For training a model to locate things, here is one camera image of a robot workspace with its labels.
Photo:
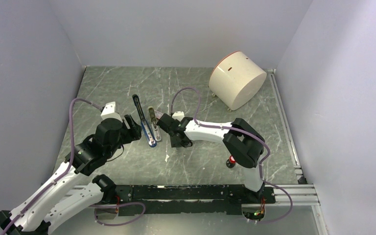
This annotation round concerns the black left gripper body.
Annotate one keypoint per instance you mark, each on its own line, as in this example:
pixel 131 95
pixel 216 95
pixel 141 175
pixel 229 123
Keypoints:
pixel 126 135

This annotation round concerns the blue black stapler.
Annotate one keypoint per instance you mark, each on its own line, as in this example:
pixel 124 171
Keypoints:
pixel 144 124

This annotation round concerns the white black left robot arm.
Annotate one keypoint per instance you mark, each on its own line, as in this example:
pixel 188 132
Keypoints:
pixel 49 207

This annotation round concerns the red white staple box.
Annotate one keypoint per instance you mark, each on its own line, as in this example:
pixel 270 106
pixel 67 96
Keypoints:
pixel 158 114

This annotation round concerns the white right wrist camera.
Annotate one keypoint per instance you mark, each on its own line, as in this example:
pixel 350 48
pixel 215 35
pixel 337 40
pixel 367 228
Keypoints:
pixel 178 115

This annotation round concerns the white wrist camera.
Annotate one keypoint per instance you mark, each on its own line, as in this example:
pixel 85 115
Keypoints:
pixel 110 110
pixel 178 115

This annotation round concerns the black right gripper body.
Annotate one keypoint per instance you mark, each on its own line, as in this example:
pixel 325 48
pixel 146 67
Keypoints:
pixel 175 143

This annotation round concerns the red black push button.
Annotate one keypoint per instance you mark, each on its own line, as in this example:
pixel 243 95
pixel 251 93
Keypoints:
pixel 230 163

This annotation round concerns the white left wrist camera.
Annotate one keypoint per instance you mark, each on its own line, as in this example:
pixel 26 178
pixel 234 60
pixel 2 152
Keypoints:
pixel 110 110

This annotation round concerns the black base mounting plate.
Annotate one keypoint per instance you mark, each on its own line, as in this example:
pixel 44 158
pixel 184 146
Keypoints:
pixel 228 199

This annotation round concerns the aluminium frame rail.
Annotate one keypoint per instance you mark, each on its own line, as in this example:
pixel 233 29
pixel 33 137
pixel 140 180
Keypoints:
pixel 201 164

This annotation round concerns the cream cylindrical container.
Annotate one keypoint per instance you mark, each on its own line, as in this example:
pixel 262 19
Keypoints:
pixel 236 79

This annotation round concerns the beige white stapler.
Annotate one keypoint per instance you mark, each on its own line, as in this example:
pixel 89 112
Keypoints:
pixel 154 126

